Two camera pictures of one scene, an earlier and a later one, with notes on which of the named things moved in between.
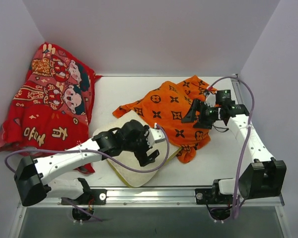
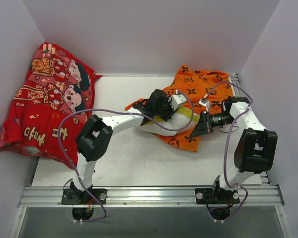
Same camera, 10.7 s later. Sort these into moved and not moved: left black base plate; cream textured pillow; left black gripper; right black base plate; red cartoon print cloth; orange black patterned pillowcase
Moved: orange black patterned pillowcase; cream textured pillow; left black gripper
Not moved: right black base plate; left black base plate; red cartoon print cloth
